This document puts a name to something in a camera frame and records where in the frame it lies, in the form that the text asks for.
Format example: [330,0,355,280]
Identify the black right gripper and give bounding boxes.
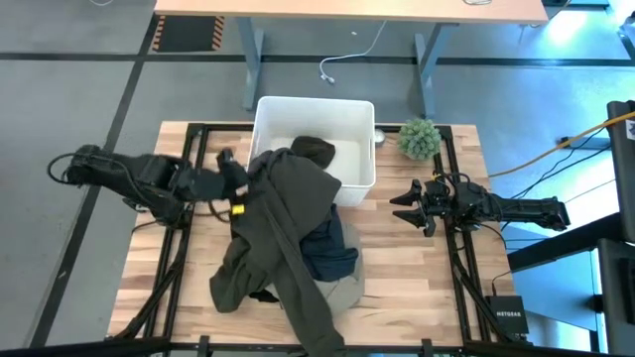
[389,178,460,238]

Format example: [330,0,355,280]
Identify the beige grey garment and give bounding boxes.
[265,220,367,316]

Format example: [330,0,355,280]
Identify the white floor cable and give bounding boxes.
[318,19,389,85]

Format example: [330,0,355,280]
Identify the dark brown knit garment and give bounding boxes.
[290,135,337,171]

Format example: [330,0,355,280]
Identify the navy blue garment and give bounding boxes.
[299,202,360,284]

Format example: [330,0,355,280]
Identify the black equipment rack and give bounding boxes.
[596,98,635,356]

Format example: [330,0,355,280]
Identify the black Netgear router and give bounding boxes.
[484,295,531,336]

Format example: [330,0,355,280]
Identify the green artificial plant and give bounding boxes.
[397,117,444,162]

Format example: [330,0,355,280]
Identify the light wooden desk top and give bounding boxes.
[153,0,550,26]

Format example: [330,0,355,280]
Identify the hazard striped floor hatch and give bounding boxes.
[150,14,227,54]

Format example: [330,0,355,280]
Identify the grey desk leg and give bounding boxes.
[235,17,265,112]
[413,22,446,120]

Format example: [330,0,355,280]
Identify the black floor cables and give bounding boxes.
[509,143,612,200]

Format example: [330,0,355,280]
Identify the dark olive jacket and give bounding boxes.
[208,147,348,357]

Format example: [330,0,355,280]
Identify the white plastic bin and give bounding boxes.
[246,95,377,208]

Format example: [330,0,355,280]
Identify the black diagonal beam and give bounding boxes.
[505,211,624,274]

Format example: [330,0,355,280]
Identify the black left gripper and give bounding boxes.
[188,147,250,202]

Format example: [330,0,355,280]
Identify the black metal table frame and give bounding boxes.
[103,122,535,357]

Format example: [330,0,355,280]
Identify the yellow cable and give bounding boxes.
[488,109,635,179]

